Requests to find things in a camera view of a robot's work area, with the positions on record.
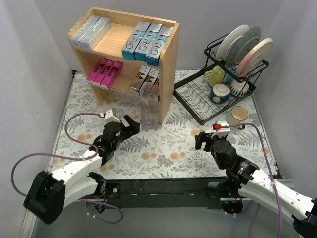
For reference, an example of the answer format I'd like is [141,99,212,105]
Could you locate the silver Protect toothpaste box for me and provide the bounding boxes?
[80,17,112,51]
[140,98,151,125]

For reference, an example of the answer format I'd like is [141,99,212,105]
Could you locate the silver black gold toothpaste box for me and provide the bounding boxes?
[139,68,159,98]

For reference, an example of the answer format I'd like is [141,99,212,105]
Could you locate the pink toothpaste box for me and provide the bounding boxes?
[101,61,123,90]
[87,58,108,84]
[93,60,115,87]

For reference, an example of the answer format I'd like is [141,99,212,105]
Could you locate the silver toothpaste box slanted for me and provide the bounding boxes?
[70,15,100,48]

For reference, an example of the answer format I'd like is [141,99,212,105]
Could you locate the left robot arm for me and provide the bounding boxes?
[23,111,140,224]

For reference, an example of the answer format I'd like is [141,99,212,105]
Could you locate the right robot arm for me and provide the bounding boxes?
[195,132,317,238]

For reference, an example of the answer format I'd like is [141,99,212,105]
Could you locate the wooden two-tier shelf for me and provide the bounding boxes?
[68,7,180,124]

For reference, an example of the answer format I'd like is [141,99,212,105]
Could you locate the floral table mat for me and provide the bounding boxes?
[49,73,277,179]

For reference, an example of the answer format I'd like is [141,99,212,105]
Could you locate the cream enamel mug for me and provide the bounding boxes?
[226,106,249,125]

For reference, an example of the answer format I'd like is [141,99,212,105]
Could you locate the teal spotted bowl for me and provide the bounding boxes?
[210,84,230,104]

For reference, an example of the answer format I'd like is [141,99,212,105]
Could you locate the black striped white bowl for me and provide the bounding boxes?
[229,80,249,97]

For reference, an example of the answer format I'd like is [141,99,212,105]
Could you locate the green mug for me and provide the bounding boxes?
[204,66,226,87]

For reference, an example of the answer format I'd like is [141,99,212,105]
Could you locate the blue mug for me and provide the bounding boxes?
[222,66,237,84]

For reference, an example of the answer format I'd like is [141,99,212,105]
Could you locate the grey speckled plate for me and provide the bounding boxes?
[226,27,261,67]

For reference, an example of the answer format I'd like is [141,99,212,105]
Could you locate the pink and cream plate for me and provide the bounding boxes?
[235,38,273,77]

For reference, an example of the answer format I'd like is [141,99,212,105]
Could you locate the white plate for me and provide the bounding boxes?
[215,24,249,60]

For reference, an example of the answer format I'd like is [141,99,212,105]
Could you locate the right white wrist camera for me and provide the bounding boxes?
[212,120,230,138]

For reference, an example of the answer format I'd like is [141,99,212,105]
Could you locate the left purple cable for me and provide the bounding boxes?
[10,112,124,225]

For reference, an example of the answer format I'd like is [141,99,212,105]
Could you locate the purple cable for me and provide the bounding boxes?
[10,112,124,225]
[222,122,283,238]

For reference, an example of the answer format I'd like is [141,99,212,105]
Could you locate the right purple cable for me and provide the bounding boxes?
[222,122,283,238]

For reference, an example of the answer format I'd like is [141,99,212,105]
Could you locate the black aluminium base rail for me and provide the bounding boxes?
[27,177,298,216]

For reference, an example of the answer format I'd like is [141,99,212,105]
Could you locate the black wire dish rack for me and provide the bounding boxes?
[174,35,269,125]

